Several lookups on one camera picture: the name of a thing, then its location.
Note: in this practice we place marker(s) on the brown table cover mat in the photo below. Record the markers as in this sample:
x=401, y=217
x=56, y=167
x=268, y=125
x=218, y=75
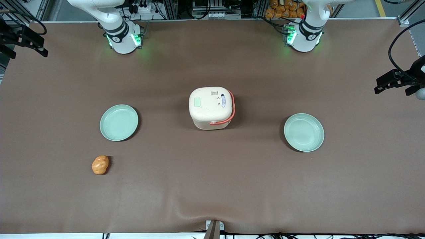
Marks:
x=212, y=186

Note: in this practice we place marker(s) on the pale green round plate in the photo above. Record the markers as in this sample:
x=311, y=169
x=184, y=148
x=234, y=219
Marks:
x=303, y=132
x=119, y=122

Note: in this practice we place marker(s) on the brown potato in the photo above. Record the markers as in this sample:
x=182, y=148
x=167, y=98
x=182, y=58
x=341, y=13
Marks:
x=100, y=165

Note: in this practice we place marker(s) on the pile of orange bread rolls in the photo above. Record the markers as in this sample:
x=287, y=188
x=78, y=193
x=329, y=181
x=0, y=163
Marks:
x=282, y=10

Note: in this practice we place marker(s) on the white power strip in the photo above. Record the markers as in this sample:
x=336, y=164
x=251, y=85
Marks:
x=142, y=7

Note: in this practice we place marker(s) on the grey metal bracket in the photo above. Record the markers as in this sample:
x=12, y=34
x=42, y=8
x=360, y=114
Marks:
x=214, y=229

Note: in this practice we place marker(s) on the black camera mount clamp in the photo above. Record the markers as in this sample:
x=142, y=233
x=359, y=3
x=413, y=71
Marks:
x=25, y=39
x=398, y=79

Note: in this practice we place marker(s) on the aluminium frame profile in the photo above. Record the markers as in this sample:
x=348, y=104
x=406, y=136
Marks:
x=406, y=15

